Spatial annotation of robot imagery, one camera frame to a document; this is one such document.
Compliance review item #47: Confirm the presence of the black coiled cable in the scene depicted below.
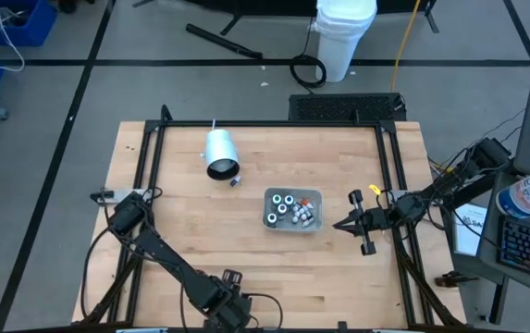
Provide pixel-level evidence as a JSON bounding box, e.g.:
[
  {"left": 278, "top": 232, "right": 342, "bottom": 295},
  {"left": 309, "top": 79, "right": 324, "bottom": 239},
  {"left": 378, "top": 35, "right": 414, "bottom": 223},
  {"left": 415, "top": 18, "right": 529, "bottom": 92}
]
[{"left": 289, "top": 16, "right": 328, "bottom": 90}]

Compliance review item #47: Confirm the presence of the backlit black keyboard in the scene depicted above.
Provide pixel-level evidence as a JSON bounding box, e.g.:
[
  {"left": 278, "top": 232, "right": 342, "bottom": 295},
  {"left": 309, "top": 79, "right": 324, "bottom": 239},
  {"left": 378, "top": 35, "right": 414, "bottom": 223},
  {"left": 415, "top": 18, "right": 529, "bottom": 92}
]
[{"left": 497, "top": 216, "right": 530, "bottom": 284}]

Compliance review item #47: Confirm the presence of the wipes canister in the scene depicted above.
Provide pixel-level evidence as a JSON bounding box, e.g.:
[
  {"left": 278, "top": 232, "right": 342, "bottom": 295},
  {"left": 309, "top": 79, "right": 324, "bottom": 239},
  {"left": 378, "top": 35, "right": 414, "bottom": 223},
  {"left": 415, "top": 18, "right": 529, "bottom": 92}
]
[{"left": 495, "top": 162, "right": 530, "bottom": 220}]

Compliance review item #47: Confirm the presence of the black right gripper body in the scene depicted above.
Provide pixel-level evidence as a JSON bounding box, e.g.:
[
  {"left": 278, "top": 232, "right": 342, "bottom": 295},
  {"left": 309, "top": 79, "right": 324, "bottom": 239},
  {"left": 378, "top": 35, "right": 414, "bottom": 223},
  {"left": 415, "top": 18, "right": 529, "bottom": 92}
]
[{"left": 347, "top": 188, "right": 394, "bottom": 257}]

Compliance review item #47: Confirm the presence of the black rod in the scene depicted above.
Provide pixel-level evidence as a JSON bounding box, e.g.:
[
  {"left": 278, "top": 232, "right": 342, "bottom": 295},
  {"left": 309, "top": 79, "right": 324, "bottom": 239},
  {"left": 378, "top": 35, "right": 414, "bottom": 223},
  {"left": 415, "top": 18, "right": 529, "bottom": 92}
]
[{"left": 185, "top": 22, "right": 265, "bottom": 60}]

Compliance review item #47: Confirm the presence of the white paper sheet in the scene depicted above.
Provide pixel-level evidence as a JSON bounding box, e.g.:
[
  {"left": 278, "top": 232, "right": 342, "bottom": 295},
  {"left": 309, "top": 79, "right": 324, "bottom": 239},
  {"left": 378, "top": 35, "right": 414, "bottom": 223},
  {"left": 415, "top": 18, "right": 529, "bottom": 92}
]
[{"left": 451, "top": 202, "right": 488, "bottom": 257}]

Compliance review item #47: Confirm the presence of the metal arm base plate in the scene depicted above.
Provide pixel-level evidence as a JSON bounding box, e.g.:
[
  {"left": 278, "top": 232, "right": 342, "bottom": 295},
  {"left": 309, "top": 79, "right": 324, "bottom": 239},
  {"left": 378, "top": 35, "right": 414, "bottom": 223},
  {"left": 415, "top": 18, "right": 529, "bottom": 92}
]
[
  {"left": 90, "top": 188, "right": 149, "bottom": 205},
  {"left": 387, "top": 189, "right": 412, "bottom": 205}
]

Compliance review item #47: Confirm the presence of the black metal table frame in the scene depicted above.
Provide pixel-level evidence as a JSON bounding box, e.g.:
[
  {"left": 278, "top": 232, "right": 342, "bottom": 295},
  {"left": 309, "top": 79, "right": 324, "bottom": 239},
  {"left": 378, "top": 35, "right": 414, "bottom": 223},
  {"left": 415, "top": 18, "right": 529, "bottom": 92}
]
[{"left": 72, "top": 104, "right": 467, "bottom": 333}]

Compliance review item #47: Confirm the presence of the black perforated computer case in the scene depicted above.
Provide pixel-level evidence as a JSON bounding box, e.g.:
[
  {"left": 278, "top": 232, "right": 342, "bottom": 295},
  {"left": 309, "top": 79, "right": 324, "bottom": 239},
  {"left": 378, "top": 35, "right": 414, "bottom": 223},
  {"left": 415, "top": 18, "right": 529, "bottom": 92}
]
[{"left": 288, "top": 92, "right": 407, "bottom": 123}]

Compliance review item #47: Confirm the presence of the black and brown clamp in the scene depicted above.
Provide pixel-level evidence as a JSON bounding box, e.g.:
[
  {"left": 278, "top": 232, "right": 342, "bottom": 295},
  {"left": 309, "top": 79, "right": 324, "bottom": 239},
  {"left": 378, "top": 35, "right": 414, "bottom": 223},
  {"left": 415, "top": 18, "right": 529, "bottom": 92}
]
[{"left": 433, "top": 270, "right": 479, "bottom": 290}]

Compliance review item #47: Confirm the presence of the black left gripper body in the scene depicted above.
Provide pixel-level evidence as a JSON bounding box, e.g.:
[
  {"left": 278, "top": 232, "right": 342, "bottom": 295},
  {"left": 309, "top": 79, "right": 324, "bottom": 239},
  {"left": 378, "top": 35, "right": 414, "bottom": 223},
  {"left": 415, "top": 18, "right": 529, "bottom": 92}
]
[{"left": 212, "top": 268, "right": 253, "bottom": 332}]

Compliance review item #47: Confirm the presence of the grey desk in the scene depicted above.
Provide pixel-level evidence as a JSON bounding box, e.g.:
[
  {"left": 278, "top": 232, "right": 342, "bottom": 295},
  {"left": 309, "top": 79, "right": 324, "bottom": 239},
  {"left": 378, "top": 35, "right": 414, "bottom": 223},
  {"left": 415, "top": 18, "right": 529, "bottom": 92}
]
[{"left": 475, "top": 171, "right": 530, "bottom": 304}]

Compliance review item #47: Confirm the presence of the yellow cable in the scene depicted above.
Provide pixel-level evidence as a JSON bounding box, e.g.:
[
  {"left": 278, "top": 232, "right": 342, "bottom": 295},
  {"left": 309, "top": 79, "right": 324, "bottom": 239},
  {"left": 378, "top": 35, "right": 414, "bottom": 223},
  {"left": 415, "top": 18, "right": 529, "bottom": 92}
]
[{"left": 390, "top": 0, "right": 422, "bottom": 93}]

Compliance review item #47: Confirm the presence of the grey plastic bin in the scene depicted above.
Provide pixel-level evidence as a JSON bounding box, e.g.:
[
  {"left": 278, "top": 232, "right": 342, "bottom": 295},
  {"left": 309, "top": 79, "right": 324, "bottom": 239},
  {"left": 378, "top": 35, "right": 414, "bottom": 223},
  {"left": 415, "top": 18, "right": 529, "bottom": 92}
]
[{"left": 262, "top": 186, "right": 324, "bottom": 234}]

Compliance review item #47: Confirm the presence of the white trash bin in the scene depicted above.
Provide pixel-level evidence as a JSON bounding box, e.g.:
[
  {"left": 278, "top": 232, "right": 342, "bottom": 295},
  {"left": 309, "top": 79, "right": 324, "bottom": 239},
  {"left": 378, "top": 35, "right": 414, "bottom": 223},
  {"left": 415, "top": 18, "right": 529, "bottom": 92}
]
[{"left": 311, "top": 0, "right": 379, "bottom": 83}]

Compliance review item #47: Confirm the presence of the silver spotlight lamp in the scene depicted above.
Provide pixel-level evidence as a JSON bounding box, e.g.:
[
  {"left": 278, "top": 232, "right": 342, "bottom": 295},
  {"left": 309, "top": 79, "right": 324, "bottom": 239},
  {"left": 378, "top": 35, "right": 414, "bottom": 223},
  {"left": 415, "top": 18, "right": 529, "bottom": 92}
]
[{"left": 201, "top": 118, "right": 241, "bottom": 182}]

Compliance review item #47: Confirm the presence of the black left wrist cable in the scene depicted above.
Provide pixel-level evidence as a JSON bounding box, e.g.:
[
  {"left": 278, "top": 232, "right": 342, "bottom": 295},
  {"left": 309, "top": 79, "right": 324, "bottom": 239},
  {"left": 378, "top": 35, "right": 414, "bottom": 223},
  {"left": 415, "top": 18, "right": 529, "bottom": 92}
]
[{"left": 244, "top": 291, "right": 285, "bottom": 331}]

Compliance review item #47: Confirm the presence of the large blue storage bin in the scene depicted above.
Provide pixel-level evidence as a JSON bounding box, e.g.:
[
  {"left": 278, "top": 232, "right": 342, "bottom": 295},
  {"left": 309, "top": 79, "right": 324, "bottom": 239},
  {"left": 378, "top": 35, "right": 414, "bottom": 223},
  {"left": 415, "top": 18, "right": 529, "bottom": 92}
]
[{"left": 0, "top": 0, "right": 58, "bottom": 48}]

